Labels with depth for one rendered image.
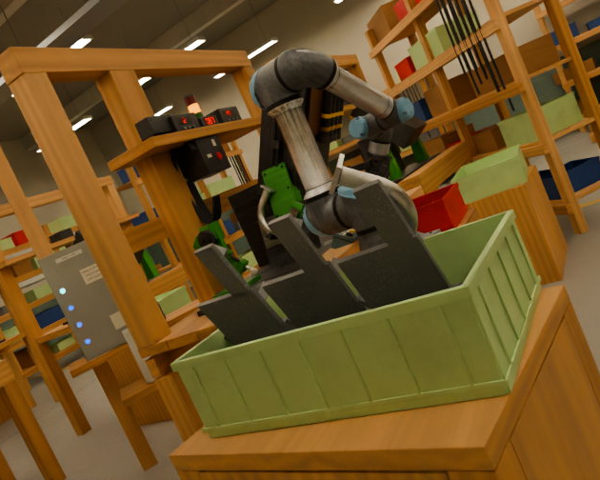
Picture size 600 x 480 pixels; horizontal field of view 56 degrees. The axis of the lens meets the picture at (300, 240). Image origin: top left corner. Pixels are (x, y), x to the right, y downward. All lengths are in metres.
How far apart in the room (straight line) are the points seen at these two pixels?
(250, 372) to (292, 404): 0.09
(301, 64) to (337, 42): 10.10
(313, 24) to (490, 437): 11.36
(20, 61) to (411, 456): 1.70
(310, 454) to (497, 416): 0.30
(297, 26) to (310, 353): 11.29
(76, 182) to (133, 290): 0.40
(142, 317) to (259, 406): 0.97
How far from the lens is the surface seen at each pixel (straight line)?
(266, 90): 1.69
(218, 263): 1.07
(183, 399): 2.03
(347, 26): 11.65
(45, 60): 2.16
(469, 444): 0.80
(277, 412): 1.06
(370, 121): 1.91
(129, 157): 2.21
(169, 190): 2.26
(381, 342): 0.89
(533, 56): 4.60
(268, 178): 2.30
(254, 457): 1.05
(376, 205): 0.88
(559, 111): 4.63
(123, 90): 2.34
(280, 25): 12.27
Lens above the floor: 1.19
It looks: 6 degrees down
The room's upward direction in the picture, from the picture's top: 24 degrees counter-clockwise
